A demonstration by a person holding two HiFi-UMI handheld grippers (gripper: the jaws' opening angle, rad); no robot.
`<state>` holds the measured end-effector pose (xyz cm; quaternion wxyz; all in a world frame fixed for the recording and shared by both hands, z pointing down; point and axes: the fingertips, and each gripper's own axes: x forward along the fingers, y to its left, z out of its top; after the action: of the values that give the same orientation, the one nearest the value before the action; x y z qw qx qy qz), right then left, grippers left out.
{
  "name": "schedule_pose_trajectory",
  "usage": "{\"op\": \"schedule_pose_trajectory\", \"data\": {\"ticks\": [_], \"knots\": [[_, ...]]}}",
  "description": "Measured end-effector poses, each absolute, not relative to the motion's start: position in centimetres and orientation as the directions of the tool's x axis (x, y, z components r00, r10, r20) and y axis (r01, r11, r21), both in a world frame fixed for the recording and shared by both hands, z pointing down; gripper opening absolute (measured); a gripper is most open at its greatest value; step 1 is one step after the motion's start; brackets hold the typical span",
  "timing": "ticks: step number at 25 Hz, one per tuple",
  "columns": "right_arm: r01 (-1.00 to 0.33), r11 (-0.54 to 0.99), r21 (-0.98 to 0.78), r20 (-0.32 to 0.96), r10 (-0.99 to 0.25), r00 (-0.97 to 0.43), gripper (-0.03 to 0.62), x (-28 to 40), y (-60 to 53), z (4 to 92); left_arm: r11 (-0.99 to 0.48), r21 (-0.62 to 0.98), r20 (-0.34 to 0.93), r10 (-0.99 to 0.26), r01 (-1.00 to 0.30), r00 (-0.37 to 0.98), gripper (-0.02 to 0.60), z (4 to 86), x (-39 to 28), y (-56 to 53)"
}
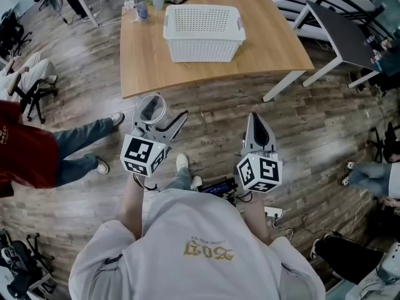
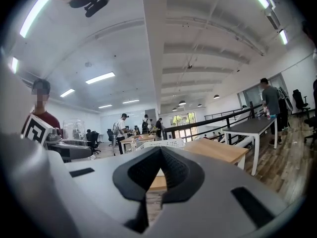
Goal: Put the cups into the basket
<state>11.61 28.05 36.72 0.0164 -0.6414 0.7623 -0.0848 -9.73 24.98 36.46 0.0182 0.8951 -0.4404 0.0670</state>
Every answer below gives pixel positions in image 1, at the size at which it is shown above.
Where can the teal mug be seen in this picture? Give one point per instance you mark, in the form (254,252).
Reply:
(158,2)

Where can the clear plastic cup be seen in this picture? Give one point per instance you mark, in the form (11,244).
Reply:
(162,111)

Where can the black office chair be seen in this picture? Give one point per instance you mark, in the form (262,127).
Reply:
(11,33)
(34,105)

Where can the person's white shoe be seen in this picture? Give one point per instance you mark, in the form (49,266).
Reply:
(182,161)
(197,181)

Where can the blue electronic device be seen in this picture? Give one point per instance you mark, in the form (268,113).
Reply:
(218,186)

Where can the dark table with white legs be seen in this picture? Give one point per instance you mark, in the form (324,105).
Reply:
(343,36)

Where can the wooden table with white legs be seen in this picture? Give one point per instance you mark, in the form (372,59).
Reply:
(265,42)

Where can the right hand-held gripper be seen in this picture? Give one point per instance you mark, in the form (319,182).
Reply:
(259,173)

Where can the white padded bench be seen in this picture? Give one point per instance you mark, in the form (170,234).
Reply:
(290,8)

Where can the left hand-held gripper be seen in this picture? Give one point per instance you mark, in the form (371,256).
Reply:
(137,150)

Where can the person's right forearm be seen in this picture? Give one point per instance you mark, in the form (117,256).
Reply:
(256,220)

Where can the blue label water bottle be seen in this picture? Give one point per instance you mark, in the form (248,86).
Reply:
(142,11)

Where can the white plastic basket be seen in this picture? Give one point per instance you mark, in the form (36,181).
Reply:
(203,47)

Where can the person's white shirt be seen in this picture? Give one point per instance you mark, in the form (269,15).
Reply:
(193,277)

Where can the person's left forearm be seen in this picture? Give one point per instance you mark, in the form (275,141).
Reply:
(131,208)

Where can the black and white equipment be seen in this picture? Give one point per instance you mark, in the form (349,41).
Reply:
(18,261)

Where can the white round camera device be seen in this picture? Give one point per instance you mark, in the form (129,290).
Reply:
(392,261)

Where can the person's white right shoe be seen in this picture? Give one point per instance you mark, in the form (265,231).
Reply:
(197,181)

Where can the person's white left shoe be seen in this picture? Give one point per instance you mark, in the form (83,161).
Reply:
(182,161)

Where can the person's jeans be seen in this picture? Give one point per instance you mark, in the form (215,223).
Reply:
(179,180)

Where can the black stand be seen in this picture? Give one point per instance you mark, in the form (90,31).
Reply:
(390,142)

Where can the white power strip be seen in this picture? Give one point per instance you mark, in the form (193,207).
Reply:
(273,212)

